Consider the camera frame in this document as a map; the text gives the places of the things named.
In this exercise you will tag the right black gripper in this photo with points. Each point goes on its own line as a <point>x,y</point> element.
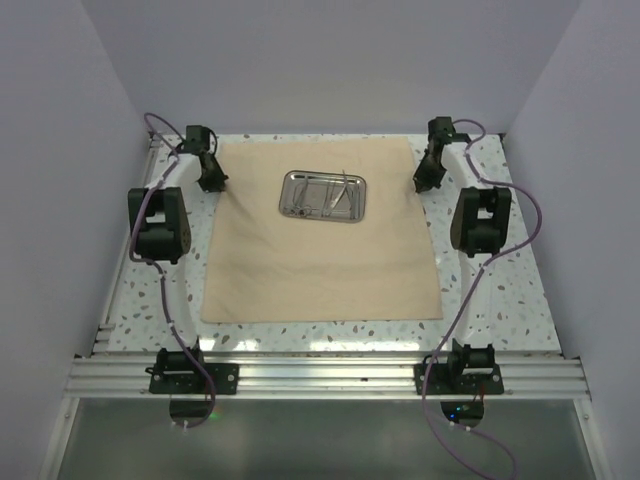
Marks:
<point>422,181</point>

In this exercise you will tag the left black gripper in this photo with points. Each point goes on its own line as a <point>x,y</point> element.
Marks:
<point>217,184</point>

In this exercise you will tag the beige cloth wrap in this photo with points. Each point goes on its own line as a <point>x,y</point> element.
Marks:
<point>265,267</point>

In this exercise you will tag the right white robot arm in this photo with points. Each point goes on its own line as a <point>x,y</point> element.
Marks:
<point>478,231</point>

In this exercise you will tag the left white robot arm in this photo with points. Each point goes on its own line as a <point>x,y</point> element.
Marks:
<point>160,232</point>

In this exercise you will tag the steel forceps pair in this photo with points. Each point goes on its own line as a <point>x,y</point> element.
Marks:
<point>308,208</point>

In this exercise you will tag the steel scissors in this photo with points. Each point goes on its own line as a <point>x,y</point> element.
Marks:
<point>296,205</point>

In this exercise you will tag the stainless steel instrument tray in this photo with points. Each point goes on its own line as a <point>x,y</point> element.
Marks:
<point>316,192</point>

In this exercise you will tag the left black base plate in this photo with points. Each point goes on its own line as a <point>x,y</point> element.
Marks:
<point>174,373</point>

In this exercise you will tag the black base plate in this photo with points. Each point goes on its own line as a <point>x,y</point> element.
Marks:
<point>460,377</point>
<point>174,373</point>

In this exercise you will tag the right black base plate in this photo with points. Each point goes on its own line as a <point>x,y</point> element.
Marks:
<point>460,377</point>

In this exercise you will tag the aluminium front rail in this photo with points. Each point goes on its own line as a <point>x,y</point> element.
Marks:
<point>363,376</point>

